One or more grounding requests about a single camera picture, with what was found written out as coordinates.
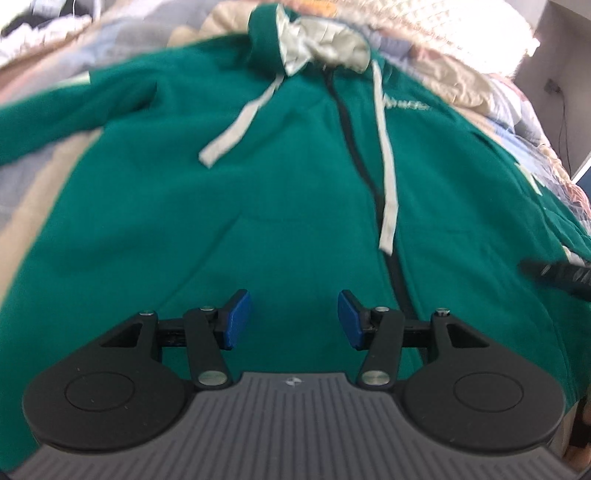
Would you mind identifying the green zip hoodie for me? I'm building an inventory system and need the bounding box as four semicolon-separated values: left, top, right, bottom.
1;4;590;468

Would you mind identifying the pile of clothes on nightstand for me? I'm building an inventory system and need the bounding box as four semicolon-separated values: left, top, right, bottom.
1;1;100;66

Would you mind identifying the patchwork quilt bedspread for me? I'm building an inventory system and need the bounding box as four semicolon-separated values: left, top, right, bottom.
1;1;590;329

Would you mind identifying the black wall cable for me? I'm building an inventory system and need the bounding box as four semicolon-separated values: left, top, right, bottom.
546;79;574;176

